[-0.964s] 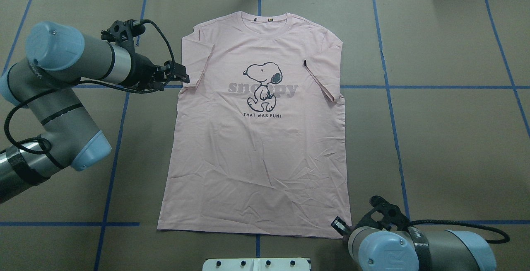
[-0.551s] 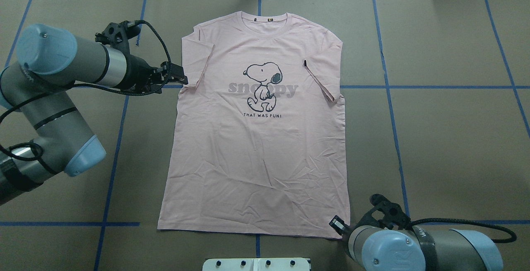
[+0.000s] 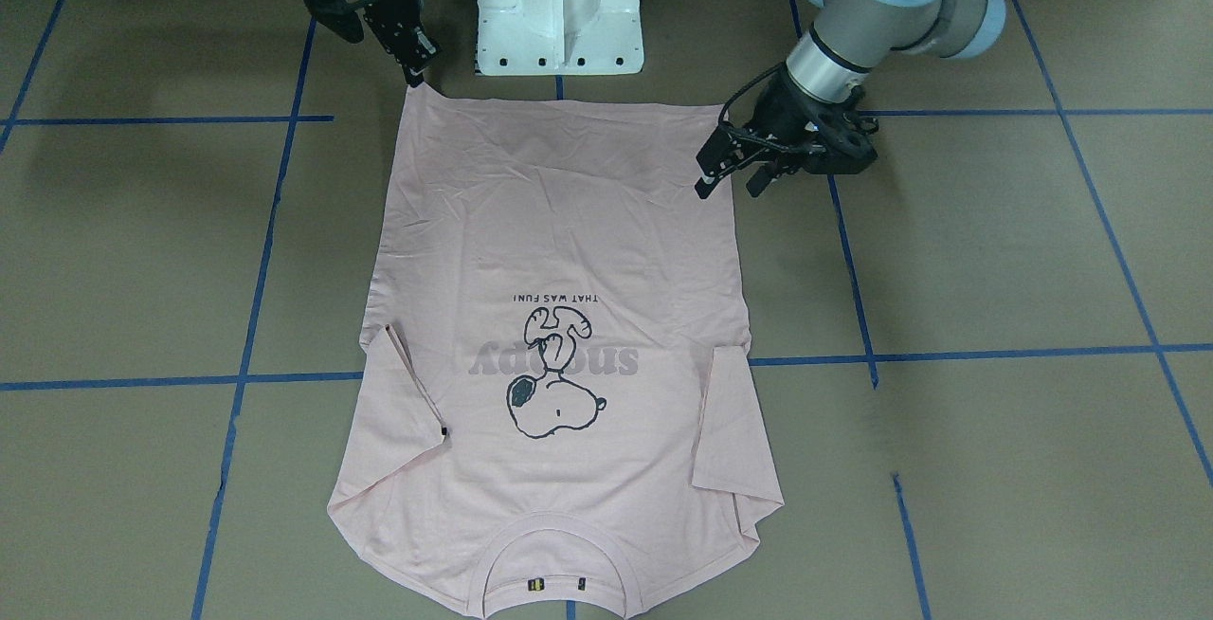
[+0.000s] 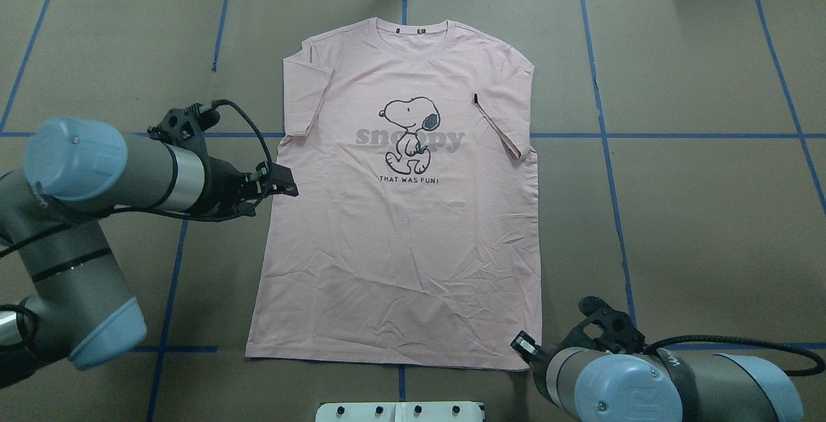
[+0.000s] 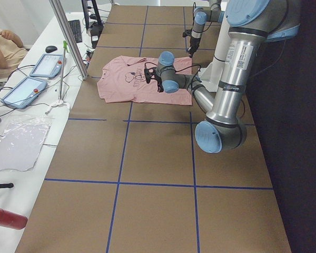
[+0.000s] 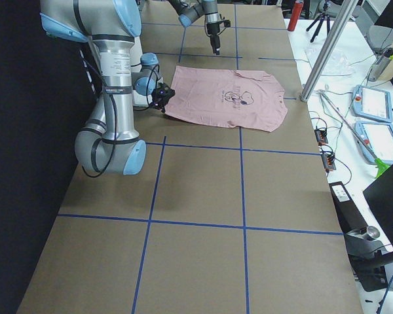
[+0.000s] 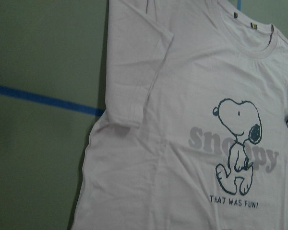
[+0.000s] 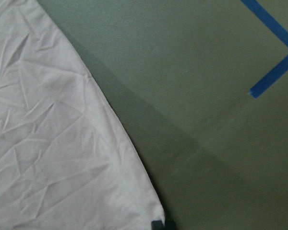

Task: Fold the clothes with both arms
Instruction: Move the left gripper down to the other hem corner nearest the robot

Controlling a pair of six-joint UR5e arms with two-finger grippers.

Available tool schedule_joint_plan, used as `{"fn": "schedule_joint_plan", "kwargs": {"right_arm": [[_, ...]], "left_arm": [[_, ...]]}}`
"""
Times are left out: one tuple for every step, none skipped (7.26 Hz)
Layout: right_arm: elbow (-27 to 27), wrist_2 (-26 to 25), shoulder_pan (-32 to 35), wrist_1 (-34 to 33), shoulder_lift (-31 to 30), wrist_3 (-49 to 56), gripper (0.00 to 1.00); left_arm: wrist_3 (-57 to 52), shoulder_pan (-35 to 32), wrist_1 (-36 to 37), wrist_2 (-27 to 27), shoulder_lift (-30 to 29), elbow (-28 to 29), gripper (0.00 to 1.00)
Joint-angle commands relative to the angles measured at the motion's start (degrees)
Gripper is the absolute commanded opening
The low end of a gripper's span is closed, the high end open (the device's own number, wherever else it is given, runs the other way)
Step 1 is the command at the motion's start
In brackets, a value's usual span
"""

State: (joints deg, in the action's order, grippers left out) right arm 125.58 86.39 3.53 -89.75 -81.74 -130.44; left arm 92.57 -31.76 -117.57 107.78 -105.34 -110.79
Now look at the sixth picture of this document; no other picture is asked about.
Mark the black monitor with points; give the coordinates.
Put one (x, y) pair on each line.
(379, 197)

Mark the upper orange connector board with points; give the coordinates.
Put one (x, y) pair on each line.
(321, 136)

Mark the lower orange connector board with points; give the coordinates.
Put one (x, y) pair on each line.
(328, 160)

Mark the upper teach pendant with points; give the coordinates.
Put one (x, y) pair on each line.
(372, 103)

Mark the aluminium frame post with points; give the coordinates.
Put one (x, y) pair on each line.
(328, 47)

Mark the clear plastic bag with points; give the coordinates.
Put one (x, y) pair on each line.
(337, 64)

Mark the teach pendant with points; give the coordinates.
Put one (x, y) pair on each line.
(379, 137)
(372, 103)

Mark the pink Snoopy t-shirt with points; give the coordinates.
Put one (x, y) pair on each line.
(227, 98)

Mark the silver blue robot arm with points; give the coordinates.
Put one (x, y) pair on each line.
(109, 142)
(188, 14)

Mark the orange connector board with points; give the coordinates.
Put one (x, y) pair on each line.
(321, 136)
(328, 160)

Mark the lower teach pendant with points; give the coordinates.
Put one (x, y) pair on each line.
(379, 137)

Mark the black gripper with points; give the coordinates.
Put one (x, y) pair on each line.
(212, 30)
(166, 97)

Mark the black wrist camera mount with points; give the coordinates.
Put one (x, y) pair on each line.
(226, 23)
(165, 93)

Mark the black box with label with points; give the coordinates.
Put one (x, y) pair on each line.
(348, 214)

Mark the red water bottle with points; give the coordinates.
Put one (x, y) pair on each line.
(295, 14)

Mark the black camera tripod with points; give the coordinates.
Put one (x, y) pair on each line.
(322, 18)

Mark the green handled reach stick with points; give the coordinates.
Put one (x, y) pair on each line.
(380, 165)

